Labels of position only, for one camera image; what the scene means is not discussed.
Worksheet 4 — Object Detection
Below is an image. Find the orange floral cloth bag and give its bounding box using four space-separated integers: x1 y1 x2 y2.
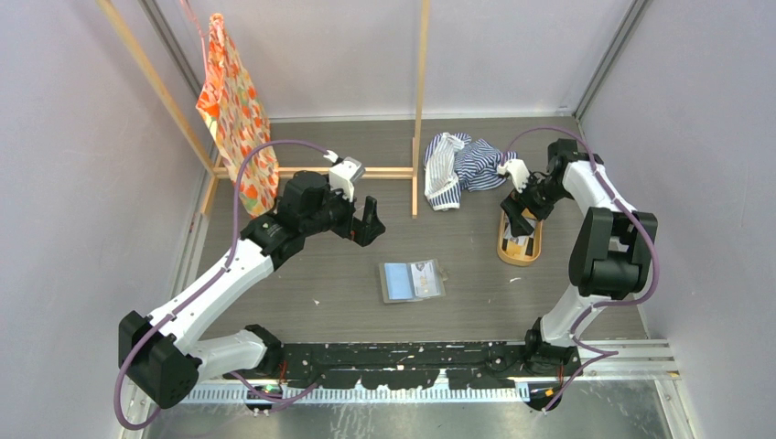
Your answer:
196 13 280 218

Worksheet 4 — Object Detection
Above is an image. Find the blue white striped cloth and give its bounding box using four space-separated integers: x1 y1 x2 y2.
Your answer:
423 133 518 211

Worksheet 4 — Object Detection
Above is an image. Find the aluminium rail frame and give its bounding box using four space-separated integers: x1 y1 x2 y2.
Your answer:
121 338 698 439

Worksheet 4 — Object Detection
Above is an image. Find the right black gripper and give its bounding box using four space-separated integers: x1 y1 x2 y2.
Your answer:
501 171 570 238

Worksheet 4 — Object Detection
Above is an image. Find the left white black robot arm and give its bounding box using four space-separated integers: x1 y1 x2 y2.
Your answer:
118 171 386 409

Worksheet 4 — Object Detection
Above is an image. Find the gold card in tray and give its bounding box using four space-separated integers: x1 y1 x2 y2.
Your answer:
501 234 534 260

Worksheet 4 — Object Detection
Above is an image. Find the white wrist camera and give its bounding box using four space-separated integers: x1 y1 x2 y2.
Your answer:
329 156 365 202
497 159 532 194

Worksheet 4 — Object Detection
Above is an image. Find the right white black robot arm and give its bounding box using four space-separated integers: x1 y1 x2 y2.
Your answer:
497 139 658 376

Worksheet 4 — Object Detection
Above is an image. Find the yellow oval tray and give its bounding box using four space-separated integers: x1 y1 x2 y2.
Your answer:
497 195 544 267

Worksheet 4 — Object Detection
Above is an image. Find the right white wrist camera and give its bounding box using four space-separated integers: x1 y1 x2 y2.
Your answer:
497 159 532 194

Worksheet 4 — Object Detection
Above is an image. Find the silver VIP card front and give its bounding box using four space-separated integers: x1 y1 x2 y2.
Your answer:
410 260 442 299

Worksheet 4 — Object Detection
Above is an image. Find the clear grey card holder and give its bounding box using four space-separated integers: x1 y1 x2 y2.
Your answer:
378 259 447 305

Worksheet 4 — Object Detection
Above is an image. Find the wooden rack frame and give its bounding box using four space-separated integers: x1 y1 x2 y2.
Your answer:
97 0 431 219

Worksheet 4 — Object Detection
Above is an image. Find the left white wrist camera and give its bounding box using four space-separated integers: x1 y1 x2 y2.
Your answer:
329 156 365 202

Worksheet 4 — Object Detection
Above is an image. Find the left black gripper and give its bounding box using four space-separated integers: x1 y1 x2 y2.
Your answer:
302 177 384 246

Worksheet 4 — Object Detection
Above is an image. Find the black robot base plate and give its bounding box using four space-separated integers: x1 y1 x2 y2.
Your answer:
239 341 581 391

